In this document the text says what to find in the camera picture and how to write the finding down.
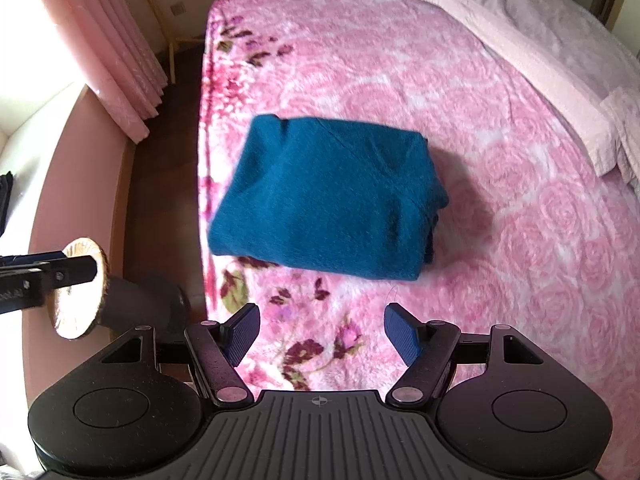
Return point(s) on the black object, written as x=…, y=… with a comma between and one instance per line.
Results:
x=5, y=202

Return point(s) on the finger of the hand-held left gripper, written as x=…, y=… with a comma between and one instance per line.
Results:
x=35, y=259
x=70, y=271

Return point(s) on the teal blue sweater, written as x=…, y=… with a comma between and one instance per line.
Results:
x=325, y=195

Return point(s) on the pale pink quilt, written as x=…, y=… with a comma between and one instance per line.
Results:
x=540, y=25

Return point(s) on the wall socket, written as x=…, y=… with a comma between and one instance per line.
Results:
x=176, y=8

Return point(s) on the pink curtain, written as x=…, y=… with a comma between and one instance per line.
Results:
x=100, y=35

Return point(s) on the pink window ledge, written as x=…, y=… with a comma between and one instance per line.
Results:
x=75, y=185

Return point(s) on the wooden chair frame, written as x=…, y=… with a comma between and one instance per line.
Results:
x=185, y=38

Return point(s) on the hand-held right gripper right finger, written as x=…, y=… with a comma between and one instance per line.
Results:
x=402, y=332

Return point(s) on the pink floral blanket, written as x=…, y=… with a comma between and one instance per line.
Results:
x=450, y=85

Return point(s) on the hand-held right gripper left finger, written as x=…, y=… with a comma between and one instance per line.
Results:
x=242, y=334

